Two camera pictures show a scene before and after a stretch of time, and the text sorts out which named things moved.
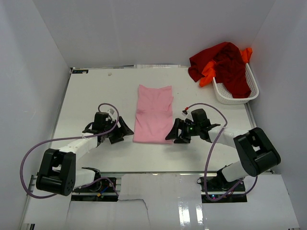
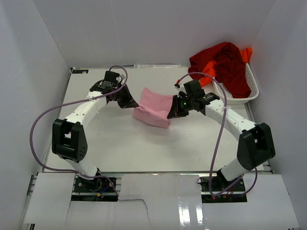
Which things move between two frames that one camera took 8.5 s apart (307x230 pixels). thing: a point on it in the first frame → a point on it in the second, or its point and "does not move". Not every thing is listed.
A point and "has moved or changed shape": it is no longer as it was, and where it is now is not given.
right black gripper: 174,133 → 175,111
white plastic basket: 224,95 does not move
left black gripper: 123,130 → 128,102
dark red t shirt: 230,67 does not move
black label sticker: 80,71 does not move
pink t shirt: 154,119 has moved or changed shape
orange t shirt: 209,72 does not move
